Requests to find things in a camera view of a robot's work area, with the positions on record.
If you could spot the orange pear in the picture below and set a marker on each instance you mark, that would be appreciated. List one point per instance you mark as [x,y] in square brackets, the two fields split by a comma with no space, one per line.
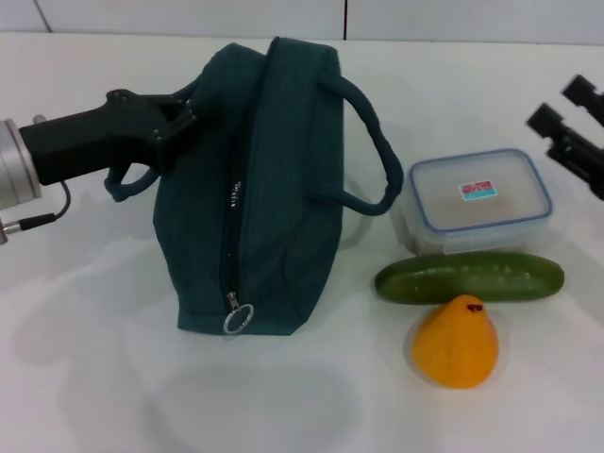
[455,349]

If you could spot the dark teal insulated lunch bag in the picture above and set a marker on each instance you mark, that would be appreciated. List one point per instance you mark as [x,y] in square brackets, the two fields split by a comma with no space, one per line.
[292,198]

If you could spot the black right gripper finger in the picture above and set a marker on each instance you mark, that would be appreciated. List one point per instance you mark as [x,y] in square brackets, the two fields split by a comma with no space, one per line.
[561,132]
[585,94]

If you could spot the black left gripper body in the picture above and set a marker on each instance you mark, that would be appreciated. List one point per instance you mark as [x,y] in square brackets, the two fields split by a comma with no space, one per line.
[89,141]

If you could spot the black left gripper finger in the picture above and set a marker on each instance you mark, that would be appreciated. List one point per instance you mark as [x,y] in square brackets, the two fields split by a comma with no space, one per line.
[177,137]
[167,100]

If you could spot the clear blue-rimmed plastic food container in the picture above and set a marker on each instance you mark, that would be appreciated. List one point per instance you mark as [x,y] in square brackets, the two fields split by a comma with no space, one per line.
[476,203]

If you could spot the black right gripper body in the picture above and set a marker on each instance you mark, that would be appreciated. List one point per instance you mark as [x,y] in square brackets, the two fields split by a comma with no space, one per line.
[594,179]

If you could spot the green cucumber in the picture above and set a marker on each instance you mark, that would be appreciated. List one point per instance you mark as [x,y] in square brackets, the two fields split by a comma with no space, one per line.
[472,278]

